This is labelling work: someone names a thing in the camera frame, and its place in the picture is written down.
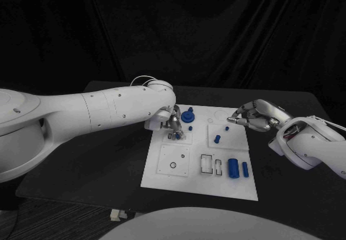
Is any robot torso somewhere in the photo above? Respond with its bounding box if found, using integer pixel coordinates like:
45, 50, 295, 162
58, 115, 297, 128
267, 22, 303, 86
97, 206, 326, 240

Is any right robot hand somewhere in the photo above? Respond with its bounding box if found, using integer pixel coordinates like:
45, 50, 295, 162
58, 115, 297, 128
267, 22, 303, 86
227, 99, 296, 133

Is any thick blue cylinder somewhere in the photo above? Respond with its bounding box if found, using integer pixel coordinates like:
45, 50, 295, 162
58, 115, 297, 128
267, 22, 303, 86
228, 158, 241, 179

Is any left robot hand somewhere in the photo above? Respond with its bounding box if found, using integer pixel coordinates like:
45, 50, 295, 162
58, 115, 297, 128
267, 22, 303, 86
161, 104, 188, 141

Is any white table foot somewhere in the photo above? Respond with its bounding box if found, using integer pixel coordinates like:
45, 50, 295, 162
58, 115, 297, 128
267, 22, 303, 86
110, 208, 129, 222

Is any white task board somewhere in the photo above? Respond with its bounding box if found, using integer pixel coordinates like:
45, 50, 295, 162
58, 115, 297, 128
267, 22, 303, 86
140, 104, 260, 202

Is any blue gear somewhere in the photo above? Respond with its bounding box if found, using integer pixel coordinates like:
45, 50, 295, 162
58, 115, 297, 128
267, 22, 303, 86
181, 106, 197, 124

